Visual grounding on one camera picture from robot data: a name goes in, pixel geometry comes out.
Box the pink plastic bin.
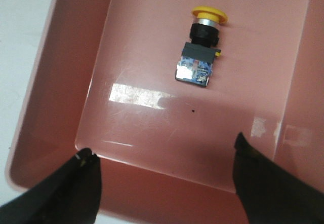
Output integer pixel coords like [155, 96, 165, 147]
[6, 0, 323, 223]

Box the yellow push button switch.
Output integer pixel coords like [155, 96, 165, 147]
[175, 6, 228, 87]

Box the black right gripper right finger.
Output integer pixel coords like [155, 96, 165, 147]
[232, 133, 323, 223]

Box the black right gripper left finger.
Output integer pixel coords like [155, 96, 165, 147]
[1, 148, 102, 223]

